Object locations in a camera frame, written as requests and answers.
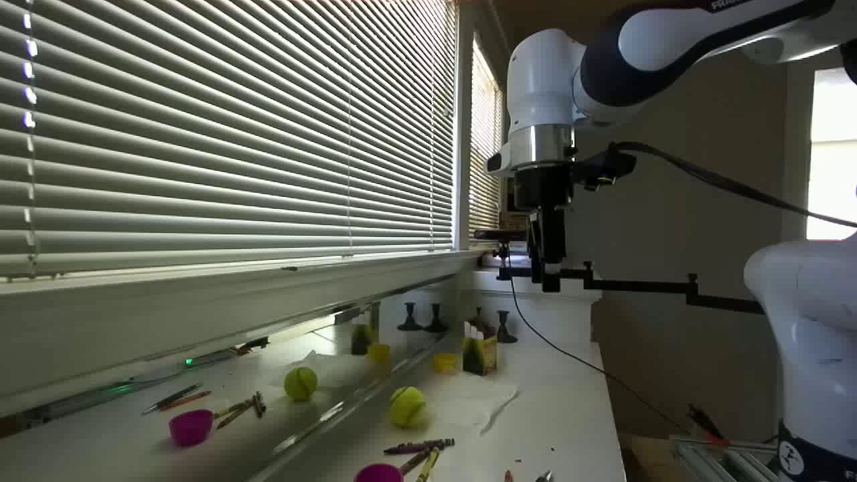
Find white window sill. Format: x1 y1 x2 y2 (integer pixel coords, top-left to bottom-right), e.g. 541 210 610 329
0 250 479 423

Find narrow white window blinds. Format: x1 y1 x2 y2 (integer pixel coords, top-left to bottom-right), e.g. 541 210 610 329
468 36 510 241

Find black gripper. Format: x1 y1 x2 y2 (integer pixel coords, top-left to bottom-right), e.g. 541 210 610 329
513 163 577 296

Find dark red crayon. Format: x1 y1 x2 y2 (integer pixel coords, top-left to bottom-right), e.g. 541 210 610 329
384 438 459 457

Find yellow crayon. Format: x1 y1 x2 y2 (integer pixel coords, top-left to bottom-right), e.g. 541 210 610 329
415 450 446 482

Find thin black cable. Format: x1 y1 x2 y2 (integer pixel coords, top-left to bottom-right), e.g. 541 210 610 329
506 274 695 438

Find thick black cable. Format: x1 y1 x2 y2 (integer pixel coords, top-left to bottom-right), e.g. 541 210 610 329
614 139 857 232

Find yellow plastic cup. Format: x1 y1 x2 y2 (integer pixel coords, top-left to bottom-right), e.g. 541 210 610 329
430 351 462 379

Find clear plastic tray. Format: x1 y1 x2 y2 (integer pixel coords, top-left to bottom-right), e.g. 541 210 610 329
672 438 779 482

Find black camera mount rod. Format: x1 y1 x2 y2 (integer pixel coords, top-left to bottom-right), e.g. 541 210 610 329
493 258 766 316

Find white horizontal window blinds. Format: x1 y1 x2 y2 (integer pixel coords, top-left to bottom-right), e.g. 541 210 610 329
0 0 463 282

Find pink plastic cup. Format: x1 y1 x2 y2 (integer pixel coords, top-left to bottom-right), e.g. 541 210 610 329
355 462 407 482

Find green yellow crayon box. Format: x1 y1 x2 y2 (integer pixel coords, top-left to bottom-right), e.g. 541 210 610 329
462 321 502 379

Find yellow-green tennis ball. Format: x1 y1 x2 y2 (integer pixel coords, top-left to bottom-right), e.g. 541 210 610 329
387 383 431 431

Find brown crayon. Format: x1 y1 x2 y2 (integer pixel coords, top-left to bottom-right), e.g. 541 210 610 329
397 450 434 477

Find black cable connector block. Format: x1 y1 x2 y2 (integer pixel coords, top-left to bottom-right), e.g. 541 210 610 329
574 145 641 191

